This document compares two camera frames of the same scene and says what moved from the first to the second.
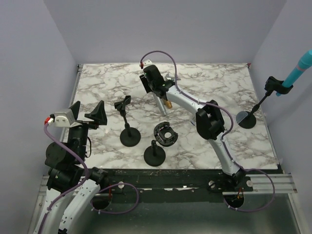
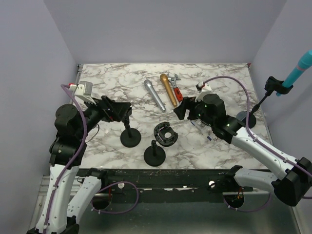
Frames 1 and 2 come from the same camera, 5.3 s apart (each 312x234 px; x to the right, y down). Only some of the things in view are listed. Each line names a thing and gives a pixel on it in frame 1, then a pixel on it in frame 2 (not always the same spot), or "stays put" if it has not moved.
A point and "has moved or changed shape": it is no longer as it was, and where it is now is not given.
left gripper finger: x=75 y=108 → x=111 y=116
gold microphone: x=168 y=104 has moved or changed shape
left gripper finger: x=98 y=114 → x=120 y=107
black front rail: x=177 y=185 stays put
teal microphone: x=304 y=62 stays put
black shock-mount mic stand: x=154 y=156 stays put
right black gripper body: x=148 y=86 → x=197 y=111
